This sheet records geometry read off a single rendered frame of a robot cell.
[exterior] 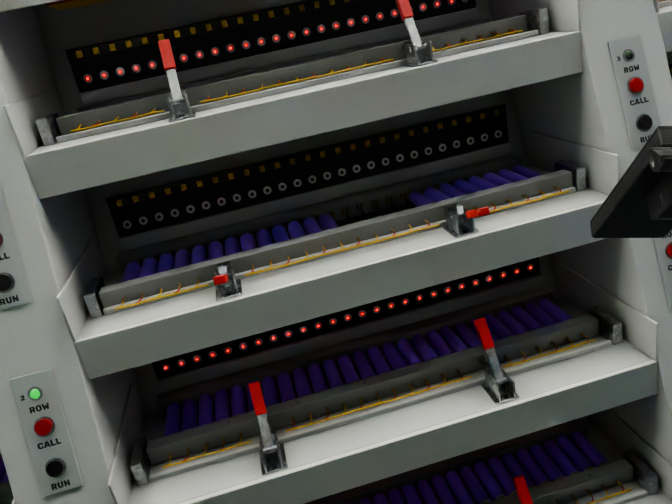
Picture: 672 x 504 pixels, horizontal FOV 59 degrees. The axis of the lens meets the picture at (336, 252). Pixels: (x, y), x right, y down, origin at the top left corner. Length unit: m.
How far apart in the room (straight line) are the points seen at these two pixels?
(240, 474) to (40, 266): 0.30
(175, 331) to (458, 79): 0.41
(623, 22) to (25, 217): 0.67
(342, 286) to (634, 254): 0.33
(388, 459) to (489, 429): 0.12
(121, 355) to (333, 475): 0.26
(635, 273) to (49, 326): 0.63
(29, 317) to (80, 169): 0.16
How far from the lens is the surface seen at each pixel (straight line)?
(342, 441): 0.69
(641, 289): 0.76
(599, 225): 0.27
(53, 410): 0.67
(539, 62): 0.73
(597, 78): 0.75
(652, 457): 0.87
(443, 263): 0.66
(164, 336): 0.64
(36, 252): 0.66
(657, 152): 0.21
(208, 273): 0.67
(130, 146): 0.65
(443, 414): 0.70
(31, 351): 0.67
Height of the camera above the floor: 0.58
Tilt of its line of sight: 2 degrees down
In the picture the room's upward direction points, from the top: 14 degrees counter-clockwise
